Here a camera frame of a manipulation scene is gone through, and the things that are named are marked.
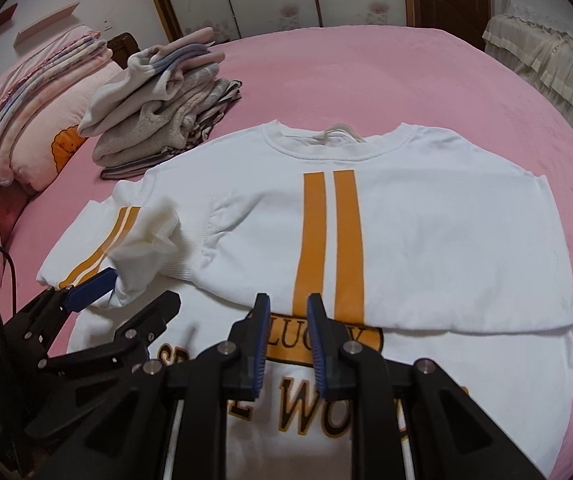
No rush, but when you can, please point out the white university sweatshirt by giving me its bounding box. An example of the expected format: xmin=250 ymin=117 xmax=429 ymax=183
xmin=37 ymin=122 xmax=573 ymax=479

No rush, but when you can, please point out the pink cartoon pillow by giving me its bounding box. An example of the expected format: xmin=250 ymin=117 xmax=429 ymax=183
xmin=0 ymin=61 xmax=120 ymax=192

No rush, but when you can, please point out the grey fuzzy folded garment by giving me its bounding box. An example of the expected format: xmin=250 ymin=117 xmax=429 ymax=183
xmin=92 ymin=63 xmax=229 ymax=168

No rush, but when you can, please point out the cream top folded garment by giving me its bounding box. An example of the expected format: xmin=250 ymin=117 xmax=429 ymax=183
xmin=78 ymin=27 xmax=224 ymax=138

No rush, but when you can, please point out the pink bed blanket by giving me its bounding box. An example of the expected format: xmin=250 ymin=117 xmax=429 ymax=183
xmin=9 ymin=26 xmax=573 ymax=479

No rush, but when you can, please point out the black cable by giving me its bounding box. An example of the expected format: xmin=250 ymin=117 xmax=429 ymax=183
xmin=0 ymin=242 xmax=19 ymax=319

